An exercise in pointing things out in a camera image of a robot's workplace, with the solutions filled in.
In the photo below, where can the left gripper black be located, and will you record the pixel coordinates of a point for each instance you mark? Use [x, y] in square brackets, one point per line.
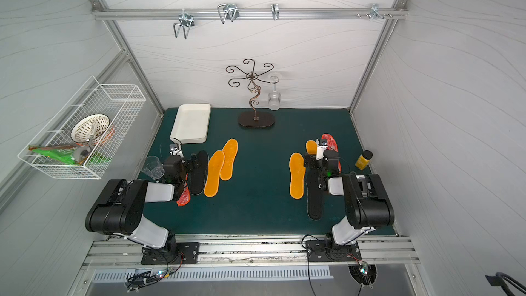
[192, 164]

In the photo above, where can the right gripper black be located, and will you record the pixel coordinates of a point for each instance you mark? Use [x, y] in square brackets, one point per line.
[311, 162]

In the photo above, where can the black insole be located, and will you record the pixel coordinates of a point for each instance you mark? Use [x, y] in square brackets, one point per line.
[315, 196]
[198, 173]

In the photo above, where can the orange insole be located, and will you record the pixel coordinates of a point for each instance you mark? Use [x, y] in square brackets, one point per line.
[230, 151]
[297, 174]
[215, 166]
[311, 147]

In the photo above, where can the white storage box tray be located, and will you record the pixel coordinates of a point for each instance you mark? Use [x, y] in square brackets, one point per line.
[191, 124]

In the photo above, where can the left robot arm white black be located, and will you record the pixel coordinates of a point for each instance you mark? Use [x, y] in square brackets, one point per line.
[119, 209]

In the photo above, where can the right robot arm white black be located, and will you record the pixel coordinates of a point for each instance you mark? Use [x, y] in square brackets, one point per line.
[367, 206]

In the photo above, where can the clear plastic cup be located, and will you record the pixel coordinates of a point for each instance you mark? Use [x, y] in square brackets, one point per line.
[153, 168]

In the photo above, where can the red insole right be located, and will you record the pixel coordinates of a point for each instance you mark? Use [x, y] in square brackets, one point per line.
[332, 144]

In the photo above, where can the red insole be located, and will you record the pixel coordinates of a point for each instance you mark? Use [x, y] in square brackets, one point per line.
[332, 144]
[184, 198]

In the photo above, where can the red insole left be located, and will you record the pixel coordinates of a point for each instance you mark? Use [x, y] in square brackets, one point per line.
[184, 198]

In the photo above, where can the yellow bottle black cap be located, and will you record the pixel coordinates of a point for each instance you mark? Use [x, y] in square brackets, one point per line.
[364, 159]

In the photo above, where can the green table mat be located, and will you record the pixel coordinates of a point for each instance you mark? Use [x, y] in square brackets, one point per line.
[256, 200]

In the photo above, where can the brown metal glass rack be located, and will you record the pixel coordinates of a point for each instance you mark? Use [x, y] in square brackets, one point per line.
[253, 118]

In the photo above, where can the hanging wine glass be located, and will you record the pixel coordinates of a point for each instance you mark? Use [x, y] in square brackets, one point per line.
[274, 97]

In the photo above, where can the white plastic strainer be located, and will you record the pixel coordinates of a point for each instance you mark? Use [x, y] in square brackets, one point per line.
[91, 128]

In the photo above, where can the green plastic item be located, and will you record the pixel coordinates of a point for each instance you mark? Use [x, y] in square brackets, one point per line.
[71, 155]

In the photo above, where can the black object bottom right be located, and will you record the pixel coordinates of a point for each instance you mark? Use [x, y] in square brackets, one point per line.
[506, 283]

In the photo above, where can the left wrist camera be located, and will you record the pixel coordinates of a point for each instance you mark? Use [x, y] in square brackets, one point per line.
[175, 149]

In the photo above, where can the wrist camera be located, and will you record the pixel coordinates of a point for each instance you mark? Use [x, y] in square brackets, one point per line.
[321, 146]
[175, 149]

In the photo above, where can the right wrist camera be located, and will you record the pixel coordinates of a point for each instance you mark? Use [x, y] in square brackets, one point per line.
[321, 146]

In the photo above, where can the white wire basket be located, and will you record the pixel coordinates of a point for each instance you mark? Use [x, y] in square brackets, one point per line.
[120, 102]

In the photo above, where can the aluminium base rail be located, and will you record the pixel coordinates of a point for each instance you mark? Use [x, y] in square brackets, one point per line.
[239, 250]

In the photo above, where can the aluminium top rail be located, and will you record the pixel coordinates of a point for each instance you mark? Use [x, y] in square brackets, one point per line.
[254, 14]

